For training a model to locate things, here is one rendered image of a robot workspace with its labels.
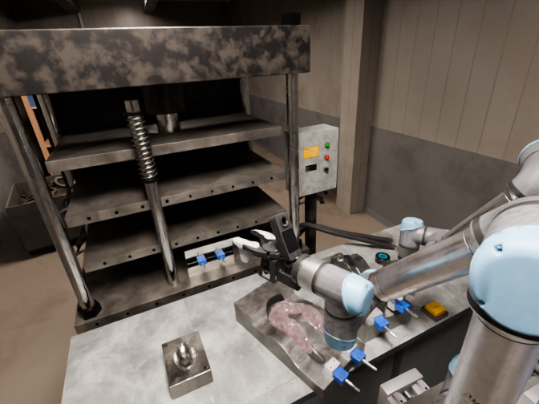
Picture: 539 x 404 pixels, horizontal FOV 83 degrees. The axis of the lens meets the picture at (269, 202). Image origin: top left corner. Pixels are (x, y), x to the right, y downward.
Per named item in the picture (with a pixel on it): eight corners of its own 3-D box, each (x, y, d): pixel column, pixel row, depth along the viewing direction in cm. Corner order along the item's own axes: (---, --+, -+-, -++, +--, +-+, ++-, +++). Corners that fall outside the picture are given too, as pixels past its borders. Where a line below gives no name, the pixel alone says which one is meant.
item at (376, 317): (399, 339, 118) (401, 329, 116) (390, 345, 116) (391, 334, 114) (375, 317, 129) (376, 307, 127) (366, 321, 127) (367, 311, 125)
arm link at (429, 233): (453, 262, 105) (419, 254, 111) (456, 246, 114) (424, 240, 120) (456, 243, 102) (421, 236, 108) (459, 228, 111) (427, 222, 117)
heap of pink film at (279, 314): (335, 331, 124) (336, 317, 121) (306, 358, 114) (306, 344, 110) (289, 299, 142) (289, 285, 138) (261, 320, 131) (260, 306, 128)
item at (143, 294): (309, 256, 193) (309, 248, 191) (78, 336, 145) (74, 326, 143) (257, 206, 263) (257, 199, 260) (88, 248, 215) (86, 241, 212)
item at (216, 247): (234, 263, 181) (231, 238, 173) (189, 277, 171) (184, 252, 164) (212, 226, 222) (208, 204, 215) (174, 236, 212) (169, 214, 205)
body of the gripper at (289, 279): (255, 274, 76) (293, 296, 69) (256, 244, 74) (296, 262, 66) (275, 263, 82) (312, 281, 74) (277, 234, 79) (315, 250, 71)
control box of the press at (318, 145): (333, 310, 247) (342, 128, 183) (301, 324, 236) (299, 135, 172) (318, 293, 265) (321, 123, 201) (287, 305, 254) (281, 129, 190)
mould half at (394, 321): (410, 320, 134) (415, 296, 129) (363, 343, 125) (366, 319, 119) (340, 260, 176) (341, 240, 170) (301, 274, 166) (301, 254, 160)
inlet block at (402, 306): (421, 321, 120) (423, 309, 119) (412, 325, 118) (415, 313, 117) (395, 303, 131) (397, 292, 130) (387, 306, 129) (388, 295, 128)
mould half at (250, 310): (364, 353, 121) (366, 333, 116) (322, 400, 105) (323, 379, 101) (277, 292, 155) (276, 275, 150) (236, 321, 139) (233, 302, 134)
